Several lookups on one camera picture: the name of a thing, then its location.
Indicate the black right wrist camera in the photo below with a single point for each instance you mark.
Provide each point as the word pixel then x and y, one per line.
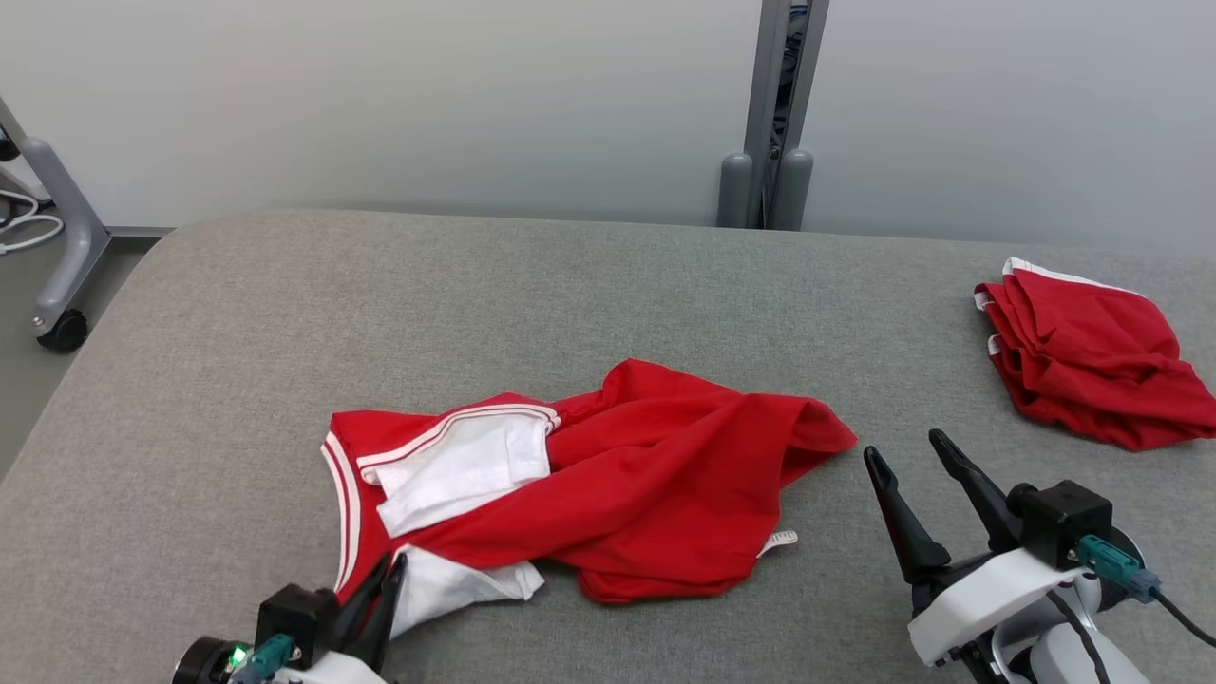
pixel 1069 518

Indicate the teal camera connector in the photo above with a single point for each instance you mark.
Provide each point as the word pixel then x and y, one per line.
pixel 266 657
pixel 1111 562

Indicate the grey wheeled desk frame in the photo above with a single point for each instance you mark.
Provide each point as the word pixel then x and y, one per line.
pixel 66 218

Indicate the red shorts white stripe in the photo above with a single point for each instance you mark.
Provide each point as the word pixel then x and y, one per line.
pixel 1092 361

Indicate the teal left camera connector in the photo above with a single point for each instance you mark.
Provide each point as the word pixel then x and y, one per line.
pixel 266 657

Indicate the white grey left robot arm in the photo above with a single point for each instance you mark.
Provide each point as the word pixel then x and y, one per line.
pixel 204 665

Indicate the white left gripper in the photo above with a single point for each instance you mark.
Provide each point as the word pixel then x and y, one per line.
pixel 332 673

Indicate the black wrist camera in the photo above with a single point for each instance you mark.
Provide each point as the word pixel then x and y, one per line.
pixel 1069 518
pixel 294 613

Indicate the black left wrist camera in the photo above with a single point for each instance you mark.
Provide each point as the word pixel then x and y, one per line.
pixel 294 613

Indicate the grey partition post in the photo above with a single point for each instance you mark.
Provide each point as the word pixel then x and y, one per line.
pixel 765 95

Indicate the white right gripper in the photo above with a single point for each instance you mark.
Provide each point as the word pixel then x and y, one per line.
pixel 983 598

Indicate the red white basketball jersey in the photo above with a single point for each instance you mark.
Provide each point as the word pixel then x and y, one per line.
pixel 665 475

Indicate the teal right camera connector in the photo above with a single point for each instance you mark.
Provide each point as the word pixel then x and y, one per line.
pixel 1111 562

